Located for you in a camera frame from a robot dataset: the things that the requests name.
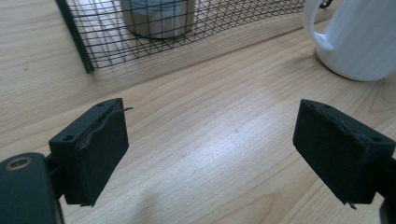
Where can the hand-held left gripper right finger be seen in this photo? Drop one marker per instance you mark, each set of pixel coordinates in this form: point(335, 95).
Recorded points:
point(339, 149)

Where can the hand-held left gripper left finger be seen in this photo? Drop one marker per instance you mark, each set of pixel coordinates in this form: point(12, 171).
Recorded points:
point(93, 155)

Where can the white mug with steel inside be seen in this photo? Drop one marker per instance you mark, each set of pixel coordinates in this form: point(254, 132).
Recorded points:
point(358, 40)

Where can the stainless steel tumbler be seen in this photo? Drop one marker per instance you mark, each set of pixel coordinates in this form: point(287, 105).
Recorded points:
point(158, 18)

